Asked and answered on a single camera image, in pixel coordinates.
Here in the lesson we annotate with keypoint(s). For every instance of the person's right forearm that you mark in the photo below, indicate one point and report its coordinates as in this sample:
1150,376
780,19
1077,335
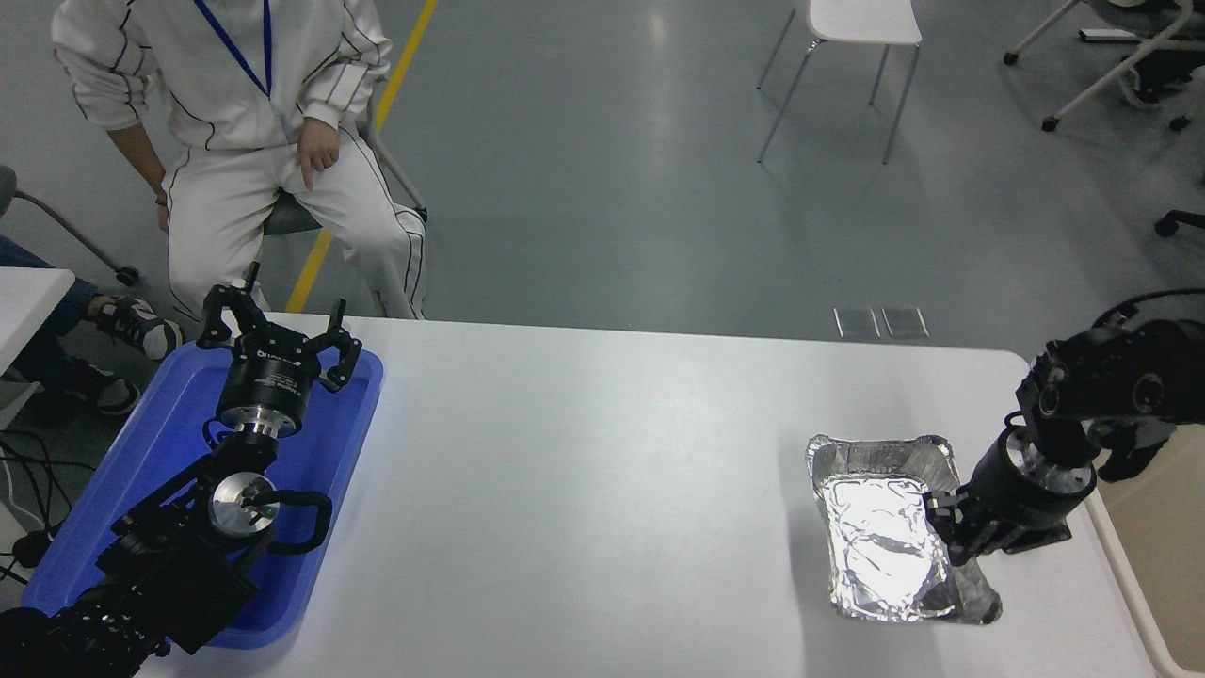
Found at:
141,160

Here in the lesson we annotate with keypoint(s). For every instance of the blue plastic tray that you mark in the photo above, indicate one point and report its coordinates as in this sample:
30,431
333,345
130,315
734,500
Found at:
160,443

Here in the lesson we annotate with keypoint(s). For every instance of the person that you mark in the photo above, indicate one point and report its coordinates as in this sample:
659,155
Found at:
235,188
136,325

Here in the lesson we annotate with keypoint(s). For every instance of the white side table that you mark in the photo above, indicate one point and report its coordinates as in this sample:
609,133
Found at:
28,297

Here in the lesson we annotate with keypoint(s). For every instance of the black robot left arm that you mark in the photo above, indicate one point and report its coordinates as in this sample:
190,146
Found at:
169,556

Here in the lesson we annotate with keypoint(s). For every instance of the large pale bin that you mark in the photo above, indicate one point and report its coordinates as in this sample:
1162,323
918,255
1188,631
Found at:
1167,565

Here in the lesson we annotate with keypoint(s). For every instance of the black wheeled chair base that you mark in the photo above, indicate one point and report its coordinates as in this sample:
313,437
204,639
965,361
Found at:
1181,221

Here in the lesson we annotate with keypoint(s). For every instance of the person's left forearm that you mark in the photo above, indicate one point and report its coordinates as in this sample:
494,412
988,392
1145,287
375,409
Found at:
344,80

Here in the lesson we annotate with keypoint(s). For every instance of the silver foil tray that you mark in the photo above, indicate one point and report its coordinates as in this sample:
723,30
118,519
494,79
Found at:
875,537

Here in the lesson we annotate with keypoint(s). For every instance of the grey wheeled chair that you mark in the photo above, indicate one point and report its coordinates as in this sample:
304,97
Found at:
66,231

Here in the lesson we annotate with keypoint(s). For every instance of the person's left hand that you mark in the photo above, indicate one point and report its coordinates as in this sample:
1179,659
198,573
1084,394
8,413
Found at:
318,151

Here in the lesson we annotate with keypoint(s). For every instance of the white chair with metal legs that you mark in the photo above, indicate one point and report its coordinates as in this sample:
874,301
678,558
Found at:
861,21

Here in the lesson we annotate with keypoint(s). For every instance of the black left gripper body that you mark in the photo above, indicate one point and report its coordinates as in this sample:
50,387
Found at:
268,381

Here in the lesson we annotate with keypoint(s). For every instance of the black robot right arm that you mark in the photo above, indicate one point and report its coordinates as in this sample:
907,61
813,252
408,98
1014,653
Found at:
1111,377

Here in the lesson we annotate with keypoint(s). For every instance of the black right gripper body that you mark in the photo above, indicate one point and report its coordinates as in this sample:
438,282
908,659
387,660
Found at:
1012,513

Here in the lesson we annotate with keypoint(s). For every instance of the grey seat metal chair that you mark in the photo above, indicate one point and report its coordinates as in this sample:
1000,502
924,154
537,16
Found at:
292,215

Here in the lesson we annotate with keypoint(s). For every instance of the person's right hand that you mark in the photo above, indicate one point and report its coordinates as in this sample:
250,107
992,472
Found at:
164,215

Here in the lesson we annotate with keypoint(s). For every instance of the metal floor plate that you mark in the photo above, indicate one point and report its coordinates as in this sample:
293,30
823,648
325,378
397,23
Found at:
857,324
906,323

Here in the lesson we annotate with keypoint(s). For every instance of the white wheeled chair base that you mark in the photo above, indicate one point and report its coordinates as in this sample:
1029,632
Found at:
1097,85

